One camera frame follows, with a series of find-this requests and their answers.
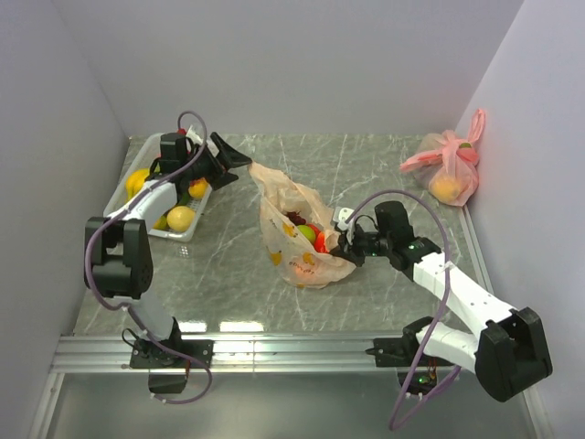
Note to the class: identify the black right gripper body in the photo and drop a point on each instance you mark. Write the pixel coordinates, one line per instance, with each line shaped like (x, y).
(370, 243)

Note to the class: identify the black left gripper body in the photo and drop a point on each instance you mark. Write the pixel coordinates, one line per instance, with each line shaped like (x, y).
(205, 165)

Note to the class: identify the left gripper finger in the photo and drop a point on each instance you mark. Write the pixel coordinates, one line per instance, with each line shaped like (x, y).
(219, 181)
(227, 155)

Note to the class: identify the fake red pear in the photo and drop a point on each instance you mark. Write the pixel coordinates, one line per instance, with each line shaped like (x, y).
(319, 243)

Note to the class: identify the fake red strawberry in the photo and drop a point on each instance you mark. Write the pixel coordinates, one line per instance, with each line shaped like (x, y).
(316, 230)

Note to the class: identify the fake green pear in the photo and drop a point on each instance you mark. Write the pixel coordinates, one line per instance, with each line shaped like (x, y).
(308, 232)

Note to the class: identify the translucent orange plastic bag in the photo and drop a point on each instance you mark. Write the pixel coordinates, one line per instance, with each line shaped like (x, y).
(295, 258)

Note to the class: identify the fake purple grape bunch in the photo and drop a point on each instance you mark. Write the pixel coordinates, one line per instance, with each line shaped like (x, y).
(296, 218)

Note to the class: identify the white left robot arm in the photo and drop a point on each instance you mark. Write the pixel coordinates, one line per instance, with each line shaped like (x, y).
(118, 264)

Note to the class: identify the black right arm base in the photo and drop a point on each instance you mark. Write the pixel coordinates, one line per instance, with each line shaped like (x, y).
(390, 352)

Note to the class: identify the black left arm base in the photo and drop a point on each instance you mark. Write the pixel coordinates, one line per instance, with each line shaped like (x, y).
(170, 363)

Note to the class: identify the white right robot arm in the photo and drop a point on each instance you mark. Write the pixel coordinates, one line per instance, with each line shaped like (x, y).
(505, 347)

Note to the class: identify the fake peach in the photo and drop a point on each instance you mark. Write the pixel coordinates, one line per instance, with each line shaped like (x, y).
(198, 188)

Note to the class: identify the fake yellow banana bunch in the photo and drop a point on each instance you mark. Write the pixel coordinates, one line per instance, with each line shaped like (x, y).
(135, 182)

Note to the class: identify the pink tied fruit bag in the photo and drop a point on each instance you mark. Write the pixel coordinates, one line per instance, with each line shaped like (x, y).
(445, 164)

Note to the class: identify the white plastic fruit basket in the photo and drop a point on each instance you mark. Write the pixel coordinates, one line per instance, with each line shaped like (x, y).
(147, 154)

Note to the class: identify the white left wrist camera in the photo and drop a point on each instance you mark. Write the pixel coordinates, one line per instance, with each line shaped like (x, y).
(191, 134)

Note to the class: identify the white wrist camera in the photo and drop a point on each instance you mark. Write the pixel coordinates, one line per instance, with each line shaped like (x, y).
(343, 221)
(191, 134)

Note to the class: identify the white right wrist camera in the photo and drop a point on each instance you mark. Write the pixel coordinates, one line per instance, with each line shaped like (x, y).
(343, 221)

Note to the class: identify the aluminium table edge rail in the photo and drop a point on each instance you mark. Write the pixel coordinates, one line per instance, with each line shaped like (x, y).
(260, 386)

